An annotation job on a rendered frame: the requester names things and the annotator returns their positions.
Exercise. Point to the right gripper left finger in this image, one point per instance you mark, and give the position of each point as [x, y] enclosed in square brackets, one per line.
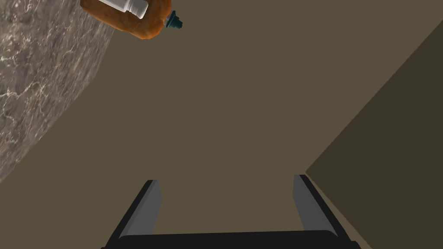
[143, 211]

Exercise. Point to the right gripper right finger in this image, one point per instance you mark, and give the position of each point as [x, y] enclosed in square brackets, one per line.
[313, 207]

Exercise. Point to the round marble table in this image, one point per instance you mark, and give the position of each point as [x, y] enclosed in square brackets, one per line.
[41, 69]

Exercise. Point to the brown bread loaf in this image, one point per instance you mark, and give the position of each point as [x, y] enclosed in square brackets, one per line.
[133, 22]

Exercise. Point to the dark teal spray nozzle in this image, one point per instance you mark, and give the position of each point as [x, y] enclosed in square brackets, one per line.
[174, 21]

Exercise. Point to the white bottle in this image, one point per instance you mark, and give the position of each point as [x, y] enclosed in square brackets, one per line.
[129, 5]

